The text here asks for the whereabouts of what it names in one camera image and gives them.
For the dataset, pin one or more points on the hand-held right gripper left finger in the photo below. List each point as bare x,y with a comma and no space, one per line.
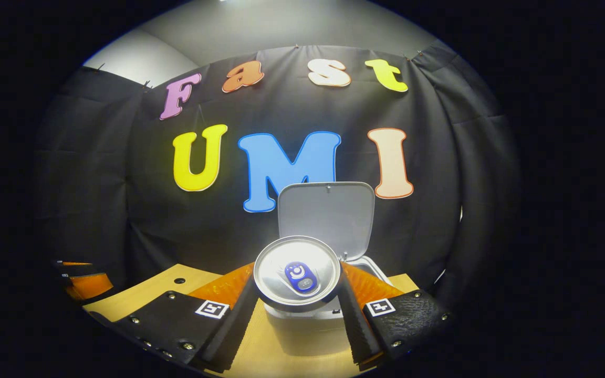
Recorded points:
234,336

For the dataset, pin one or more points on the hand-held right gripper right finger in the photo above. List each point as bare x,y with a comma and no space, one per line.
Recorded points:
355,331

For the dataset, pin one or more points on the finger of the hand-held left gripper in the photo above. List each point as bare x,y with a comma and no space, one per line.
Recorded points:
74,269
90,286

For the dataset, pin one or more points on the silver blue pop can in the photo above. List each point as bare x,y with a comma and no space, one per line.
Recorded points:
297,273

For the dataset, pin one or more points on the white desktop garbage bin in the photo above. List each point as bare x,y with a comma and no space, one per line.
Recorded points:
329,215

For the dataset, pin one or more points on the wooden desktop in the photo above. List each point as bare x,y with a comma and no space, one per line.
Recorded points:
145,294

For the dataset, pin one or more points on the black backdrop cloth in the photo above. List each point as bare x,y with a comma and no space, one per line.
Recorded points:
97,184

